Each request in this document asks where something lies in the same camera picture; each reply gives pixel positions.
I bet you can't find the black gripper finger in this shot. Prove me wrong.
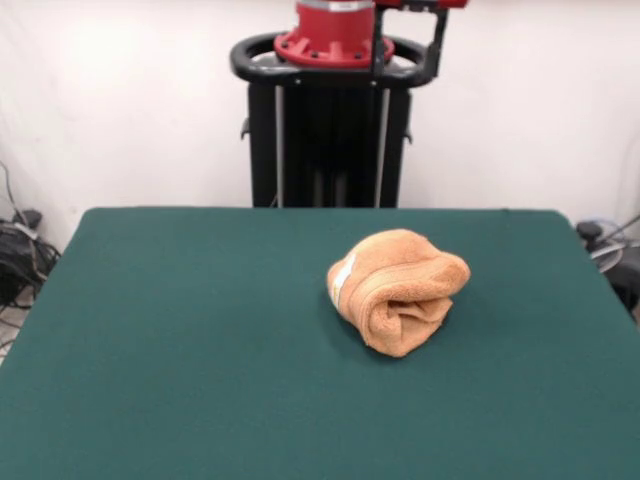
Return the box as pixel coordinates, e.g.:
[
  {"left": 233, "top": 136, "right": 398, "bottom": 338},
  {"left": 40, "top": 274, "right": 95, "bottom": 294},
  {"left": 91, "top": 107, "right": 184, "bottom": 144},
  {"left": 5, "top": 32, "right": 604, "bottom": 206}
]
[
  {"left": 370, "top": 7, "right": 396, "bottom": 77},
  {"left": 423, "top": 8, "right": 450, "bottom": 79}
]

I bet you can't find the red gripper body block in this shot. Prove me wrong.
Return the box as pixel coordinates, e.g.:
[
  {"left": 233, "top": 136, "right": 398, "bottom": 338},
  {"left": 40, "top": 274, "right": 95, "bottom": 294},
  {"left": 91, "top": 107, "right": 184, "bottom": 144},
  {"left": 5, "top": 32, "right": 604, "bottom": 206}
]
[{"left": 374, "top": 0, "right": 471, "bottom": 11}]

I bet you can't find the orange terry towel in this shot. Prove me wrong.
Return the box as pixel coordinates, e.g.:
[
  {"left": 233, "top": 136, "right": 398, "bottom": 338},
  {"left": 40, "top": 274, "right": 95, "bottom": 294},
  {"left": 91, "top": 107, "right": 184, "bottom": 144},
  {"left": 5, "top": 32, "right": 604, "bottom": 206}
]
[{"left": 326, "top": 228, "right": 472, "bottom": 359}]

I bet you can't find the dark green table cloth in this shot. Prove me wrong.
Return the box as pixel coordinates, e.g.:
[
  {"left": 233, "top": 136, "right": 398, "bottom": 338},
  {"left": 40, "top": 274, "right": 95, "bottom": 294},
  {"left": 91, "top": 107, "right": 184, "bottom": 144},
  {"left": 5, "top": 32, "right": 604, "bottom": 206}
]
[{"left": 0, "top": 206, "right": 640, "bottom": 480}]

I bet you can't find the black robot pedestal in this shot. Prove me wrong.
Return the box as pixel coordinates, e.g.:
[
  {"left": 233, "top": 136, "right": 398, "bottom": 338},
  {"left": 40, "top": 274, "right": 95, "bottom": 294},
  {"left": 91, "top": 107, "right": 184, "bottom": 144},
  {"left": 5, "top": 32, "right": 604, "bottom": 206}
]
[{"left": 229, "top": 30, "right": 439, "bottom": 209}]

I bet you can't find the black cable tangle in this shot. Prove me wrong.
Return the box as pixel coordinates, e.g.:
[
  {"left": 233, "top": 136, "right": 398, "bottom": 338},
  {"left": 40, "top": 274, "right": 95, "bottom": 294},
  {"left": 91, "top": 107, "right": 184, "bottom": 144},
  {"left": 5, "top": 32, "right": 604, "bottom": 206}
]
[{"left": 0, "top": 159, "right": 64, "bottom": 351}]

